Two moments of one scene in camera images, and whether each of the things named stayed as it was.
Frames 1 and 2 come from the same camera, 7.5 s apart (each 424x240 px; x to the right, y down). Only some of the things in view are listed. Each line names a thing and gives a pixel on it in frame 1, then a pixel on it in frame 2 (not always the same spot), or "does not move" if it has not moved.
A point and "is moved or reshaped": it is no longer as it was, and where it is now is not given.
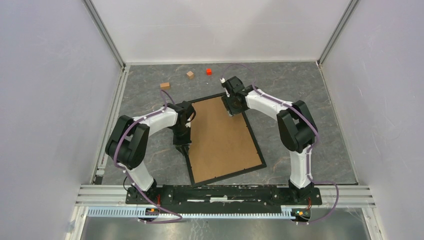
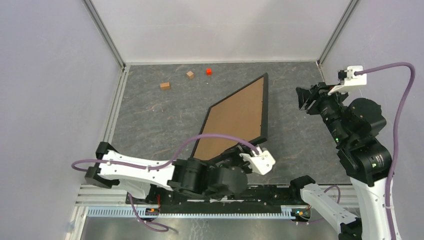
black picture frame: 250,132 is moved or reshaped
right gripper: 227,101 → 320,91
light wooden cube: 190,75 does not move
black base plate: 222,196 does not move
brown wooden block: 165,85 does not move
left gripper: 182,145 → 235,153
